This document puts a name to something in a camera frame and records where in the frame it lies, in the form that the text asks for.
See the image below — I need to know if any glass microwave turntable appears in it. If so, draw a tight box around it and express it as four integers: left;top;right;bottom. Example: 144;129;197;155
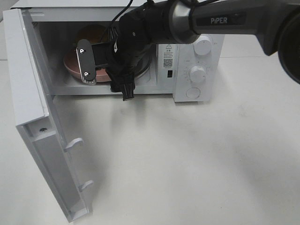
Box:
134;53;151;80

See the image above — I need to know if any white warning label sticker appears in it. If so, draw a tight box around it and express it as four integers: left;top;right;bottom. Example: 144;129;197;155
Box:
162;44;174;68

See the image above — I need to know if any white microwave oven body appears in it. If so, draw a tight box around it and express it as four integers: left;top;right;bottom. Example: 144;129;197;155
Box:
3;0;224;102

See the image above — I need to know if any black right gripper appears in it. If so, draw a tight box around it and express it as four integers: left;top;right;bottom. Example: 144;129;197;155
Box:
90;13;150;101

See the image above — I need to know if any white upper power knob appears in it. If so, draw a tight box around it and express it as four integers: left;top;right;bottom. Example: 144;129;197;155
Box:
193;35;212;56

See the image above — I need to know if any burger with lettuce and cheese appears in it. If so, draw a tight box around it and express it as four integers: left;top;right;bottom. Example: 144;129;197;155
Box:
75;24;109;44

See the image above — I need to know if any round white door button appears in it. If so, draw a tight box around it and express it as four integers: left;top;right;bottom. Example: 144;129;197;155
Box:
186;88;201;99

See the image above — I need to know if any white lower timer knob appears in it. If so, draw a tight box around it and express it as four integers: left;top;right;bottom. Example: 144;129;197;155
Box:
189;66;207;83

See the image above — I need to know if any pink round plate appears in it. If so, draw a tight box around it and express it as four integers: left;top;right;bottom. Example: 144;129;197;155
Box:
63;48;111;83

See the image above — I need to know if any white microwave door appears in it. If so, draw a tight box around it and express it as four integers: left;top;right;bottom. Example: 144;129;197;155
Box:
3;8;93;222

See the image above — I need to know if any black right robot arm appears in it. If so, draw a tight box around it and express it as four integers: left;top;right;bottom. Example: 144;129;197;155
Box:
89;0;300;100

